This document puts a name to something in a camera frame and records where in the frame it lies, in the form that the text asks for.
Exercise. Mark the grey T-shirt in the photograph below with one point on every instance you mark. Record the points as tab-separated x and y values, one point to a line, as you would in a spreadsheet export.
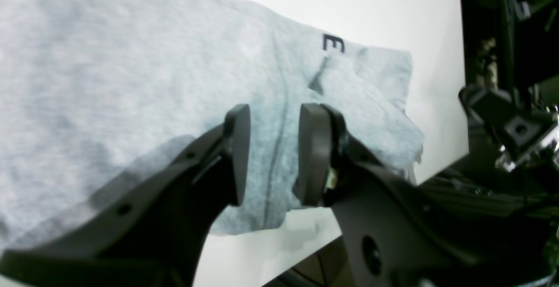
98	95

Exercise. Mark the black metal frame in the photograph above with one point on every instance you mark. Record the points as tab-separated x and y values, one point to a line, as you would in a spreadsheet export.
511	46

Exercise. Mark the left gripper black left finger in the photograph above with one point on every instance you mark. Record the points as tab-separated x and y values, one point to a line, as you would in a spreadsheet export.
154	235

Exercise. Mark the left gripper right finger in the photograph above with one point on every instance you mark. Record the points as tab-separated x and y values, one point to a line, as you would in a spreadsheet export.
394	234

